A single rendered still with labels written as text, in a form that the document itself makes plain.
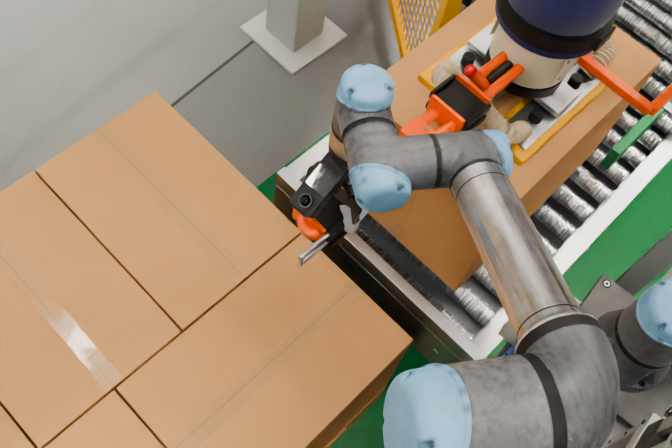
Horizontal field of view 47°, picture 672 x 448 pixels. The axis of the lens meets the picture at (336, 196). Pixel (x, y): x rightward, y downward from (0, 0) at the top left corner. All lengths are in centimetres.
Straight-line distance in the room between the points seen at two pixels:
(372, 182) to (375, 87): 13
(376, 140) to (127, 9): 228
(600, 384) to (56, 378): 138
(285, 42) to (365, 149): 206
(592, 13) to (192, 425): 121
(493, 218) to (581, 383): 25
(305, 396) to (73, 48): 174
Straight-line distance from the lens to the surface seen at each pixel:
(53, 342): 196
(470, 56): 171
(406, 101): 166
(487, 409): 75
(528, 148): 164
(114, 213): 207
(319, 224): 130
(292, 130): 285
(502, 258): 91
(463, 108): 149
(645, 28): 278
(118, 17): 319
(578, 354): 81
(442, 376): 76
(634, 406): 152
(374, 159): 100
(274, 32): 308
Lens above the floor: 235
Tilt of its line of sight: 60 degrees down
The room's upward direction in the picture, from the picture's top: 13 degrees clockwise
